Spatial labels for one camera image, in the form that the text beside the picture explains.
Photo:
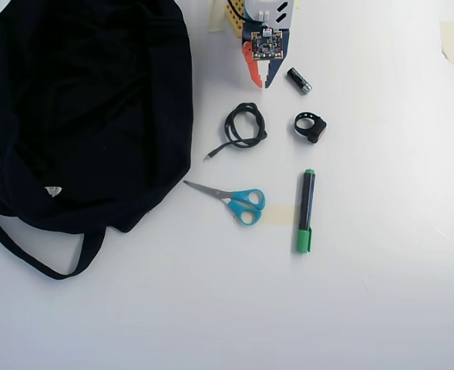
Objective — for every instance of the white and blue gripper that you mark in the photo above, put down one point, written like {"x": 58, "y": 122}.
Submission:
{"x": 274, "y": 74}

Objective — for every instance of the yellow perforated robot base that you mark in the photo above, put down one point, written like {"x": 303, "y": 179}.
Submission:
{"x": 235, "y": 21}

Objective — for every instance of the black fabric tote bag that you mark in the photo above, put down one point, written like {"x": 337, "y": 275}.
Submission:
{"x": 88, "y": 115}

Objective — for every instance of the small black flashlight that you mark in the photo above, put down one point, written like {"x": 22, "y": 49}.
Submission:
{"x": 299, "y": 80}

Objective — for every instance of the beige masking tape strip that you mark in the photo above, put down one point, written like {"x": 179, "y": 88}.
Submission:
{"x": 282, "y": 216}
{"x": 216, "y": 17}
{"x": 297, "y": 4}
{"x": 452, "y": 42}

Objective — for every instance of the green and black marker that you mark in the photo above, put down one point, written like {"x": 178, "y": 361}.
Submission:
{"x": 305, "y": 208}

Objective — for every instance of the bare camera circuit board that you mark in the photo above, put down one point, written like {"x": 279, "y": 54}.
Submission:
{"x": 267, "y": 46}

